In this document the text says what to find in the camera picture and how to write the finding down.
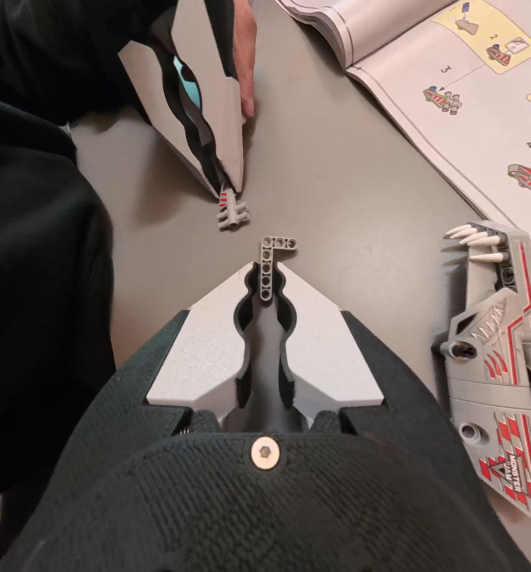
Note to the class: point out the person's black clothing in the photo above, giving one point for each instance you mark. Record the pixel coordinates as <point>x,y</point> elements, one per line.
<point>33,268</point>

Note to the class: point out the grey L-shaped brick beam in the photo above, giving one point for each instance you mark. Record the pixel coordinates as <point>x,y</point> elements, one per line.
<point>267,277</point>

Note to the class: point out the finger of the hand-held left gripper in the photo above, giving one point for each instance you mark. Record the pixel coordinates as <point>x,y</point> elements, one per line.
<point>158,111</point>
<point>229,125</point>

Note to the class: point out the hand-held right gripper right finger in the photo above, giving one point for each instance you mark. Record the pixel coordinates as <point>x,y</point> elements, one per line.
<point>337,357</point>

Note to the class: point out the person's left hand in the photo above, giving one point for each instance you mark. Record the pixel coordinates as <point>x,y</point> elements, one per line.
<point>245,67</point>

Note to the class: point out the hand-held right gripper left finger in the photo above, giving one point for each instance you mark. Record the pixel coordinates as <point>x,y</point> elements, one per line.
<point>194,357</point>

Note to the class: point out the open instruction booklet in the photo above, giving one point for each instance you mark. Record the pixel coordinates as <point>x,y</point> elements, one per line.
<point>404,111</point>

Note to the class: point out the small grey red-striped brick piece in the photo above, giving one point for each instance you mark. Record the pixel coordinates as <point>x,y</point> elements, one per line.
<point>229,214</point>

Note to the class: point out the person's left forearm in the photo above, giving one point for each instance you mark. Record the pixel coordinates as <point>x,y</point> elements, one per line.
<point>46,44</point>

